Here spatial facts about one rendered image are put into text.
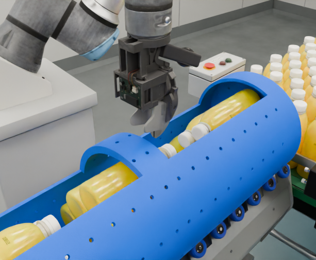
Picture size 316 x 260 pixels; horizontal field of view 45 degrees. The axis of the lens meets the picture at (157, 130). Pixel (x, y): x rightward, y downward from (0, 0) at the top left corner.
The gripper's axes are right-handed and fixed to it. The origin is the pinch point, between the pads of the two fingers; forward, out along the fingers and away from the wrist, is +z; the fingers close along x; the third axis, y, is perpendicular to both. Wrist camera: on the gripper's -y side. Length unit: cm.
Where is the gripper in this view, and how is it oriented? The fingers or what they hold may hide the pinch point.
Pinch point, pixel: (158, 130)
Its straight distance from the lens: 74.6
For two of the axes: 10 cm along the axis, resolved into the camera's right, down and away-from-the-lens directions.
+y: -7.0, 3.9, -6.0
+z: 0.0, 8.3, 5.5
